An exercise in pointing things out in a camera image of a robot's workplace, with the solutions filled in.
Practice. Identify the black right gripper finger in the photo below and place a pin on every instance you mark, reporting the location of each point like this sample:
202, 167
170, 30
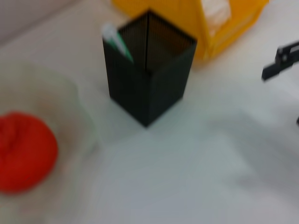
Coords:
271, 71
297, 121

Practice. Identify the white paper ball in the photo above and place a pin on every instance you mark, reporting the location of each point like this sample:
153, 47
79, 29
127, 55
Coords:
217, 11

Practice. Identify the mint green utility knife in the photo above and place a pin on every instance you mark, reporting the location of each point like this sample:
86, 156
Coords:
116, 39

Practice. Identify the black mesh pen holder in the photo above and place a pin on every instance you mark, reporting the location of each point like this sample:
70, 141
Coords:
149, 93

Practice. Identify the pale green glass fruit plate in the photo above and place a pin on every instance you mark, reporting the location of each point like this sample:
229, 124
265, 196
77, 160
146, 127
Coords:
70, 105

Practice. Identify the yellow plastic bin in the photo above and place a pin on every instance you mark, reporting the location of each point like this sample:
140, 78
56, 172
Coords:
215, 46

